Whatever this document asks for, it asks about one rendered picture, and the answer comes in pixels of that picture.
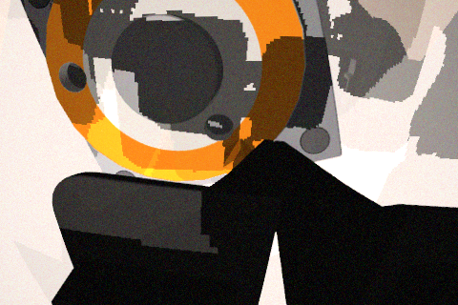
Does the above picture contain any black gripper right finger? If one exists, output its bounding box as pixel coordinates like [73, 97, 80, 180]
[275, 141, 458, 305]

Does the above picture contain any orange round plate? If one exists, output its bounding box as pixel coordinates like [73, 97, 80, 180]
[46, 0, 306, 182]

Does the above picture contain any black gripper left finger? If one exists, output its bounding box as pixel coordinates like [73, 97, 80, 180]
[51, 140, 282, 305]

